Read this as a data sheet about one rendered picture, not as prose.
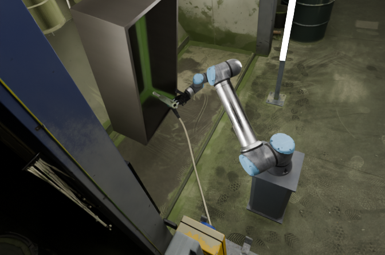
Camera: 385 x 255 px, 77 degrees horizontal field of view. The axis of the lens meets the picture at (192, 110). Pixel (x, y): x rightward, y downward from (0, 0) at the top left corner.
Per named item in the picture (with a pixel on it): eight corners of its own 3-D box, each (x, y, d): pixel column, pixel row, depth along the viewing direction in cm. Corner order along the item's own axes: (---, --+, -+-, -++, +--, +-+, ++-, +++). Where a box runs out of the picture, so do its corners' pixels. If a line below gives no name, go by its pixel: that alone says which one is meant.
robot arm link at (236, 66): (244, 53, 156) (213, 67, 222) (227, 59, 154) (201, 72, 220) (250, 70, 157) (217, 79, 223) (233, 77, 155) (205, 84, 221)
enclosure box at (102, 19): (113, 130, 224) (69, 8, 129) (148, 88, 259) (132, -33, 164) (146, 145, 216) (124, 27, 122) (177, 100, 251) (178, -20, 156)
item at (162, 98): (187, 120, 216) (175, 99, 204) (183, 123, 215) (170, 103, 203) (165, 105, 256) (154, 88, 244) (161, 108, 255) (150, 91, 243)
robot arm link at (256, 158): (279, 167, 146) (228, 56, 153) (254, 179, 143) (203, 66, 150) (268, 165, 161) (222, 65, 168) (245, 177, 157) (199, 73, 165)
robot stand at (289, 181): (290, 192, 218) (305, 153, 172) (281, 224, 201) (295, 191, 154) (256, 179, 230) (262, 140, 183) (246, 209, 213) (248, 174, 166)
